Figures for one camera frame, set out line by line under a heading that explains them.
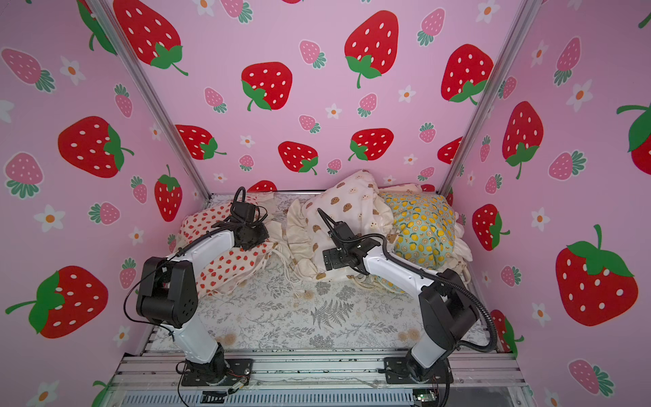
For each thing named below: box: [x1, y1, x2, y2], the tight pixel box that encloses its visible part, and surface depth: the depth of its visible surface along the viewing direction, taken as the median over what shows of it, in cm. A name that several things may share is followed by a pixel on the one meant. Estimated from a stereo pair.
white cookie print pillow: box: [286, 170, 398, 280], surface depth 98 cm
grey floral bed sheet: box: [151, 256, 424, 352], surface depth 87 cm
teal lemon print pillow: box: [378, 192, 457, 294], surface depth 83 cm
